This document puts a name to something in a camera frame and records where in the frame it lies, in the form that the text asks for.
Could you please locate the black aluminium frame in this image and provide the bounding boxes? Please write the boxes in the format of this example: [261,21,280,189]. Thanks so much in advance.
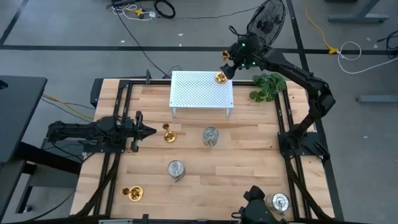
[70,68,345,224]

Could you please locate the grey desk foot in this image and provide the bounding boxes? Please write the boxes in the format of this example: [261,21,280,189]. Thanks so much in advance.
[328,0,390,24]
[356,94,398,104]

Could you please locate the black desk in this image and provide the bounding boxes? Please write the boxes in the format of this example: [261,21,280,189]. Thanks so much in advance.
[0,75,82,224]

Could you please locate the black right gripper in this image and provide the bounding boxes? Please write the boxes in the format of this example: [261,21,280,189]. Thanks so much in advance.
[220,32,265,80]

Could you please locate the white perforated metal shelf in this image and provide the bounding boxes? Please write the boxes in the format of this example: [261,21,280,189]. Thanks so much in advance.
[169,70,234,119]

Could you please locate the silver candle tin with tag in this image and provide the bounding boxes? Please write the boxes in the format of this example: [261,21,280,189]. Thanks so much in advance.
[266,192,291,215]
[202,126,220,147]
[167,159,187,184]

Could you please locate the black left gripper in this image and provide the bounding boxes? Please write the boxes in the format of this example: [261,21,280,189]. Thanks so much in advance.
[124,111,157,152]

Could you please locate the black floor fan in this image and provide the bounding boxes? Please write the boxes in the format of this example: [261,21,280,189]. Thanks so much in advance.
[247,0,287,47]

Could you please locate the thin yellow cable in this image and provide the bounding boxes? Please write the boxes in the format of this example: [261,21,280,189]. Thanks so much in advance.
[42,93,95,121]

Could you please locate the brass candlestick holder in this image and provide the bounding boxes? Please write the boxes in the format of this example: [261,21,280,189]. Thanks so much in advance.
[121,185,145,202]
[162,123,177,144]
[215,50,231,85]

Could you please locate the white floor cable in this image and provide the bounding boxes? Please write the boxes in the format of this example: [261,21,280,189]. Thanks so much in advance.
[336,40,398,75]

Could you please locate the long black floor cable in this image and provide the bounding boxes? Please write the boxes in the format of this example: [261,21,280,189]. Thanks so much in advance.
[115,7,171,79]

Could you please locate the green potted plant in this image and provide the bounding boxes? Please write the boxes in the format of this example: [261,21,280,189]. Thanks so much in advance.
[248,73,287,103]

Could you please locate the yellow extension cable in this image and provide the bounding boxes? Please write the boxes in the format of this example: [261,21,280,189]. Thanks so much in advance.
[304,0,340,55]

